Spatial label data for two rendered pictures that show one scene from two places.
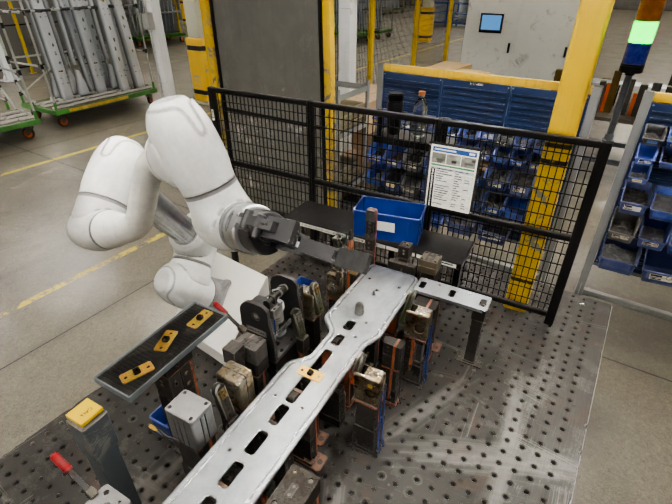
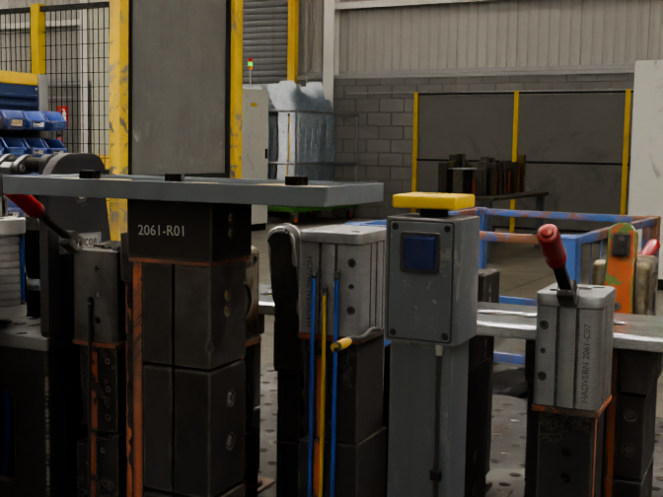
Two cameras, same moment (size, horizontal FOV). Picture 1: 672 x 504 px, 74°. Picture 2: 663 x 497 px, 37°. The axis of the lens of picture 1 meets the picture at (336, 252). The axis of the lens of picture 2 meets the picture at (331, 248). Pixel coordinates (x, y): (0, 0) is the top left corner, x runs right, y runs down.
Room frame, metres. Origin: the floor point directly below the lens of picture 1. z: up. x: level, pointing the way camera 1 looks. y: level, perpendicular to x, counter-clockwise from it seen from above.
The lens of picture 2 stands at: (0.88, 1.50, 1.20)
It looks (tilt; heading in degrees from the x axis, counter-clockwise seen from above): 6 degrees down; 265
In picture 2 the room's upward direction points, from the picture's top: 1 degrees clockwise
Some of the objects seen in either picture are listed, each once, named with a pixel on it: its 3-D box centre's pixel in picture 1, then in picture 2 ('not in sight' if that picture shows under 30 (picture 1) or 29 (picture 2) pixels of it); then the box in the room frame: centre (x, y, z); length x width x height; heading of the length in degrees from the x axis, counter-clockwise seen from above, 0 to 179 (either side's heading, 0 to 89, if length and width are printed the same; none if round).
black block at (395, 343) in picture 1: (392, 371); not in sight; (1.14, -0.20, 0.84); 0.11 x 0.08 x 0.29; 61
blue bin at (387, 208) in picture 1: (389, 219); not in sight; (1.83, -0.25, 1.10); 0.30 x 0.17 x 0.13; 71
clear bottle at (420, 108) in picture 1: (420, 114); not in sight; (2.00, -0.37, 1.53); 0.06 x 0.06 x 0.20
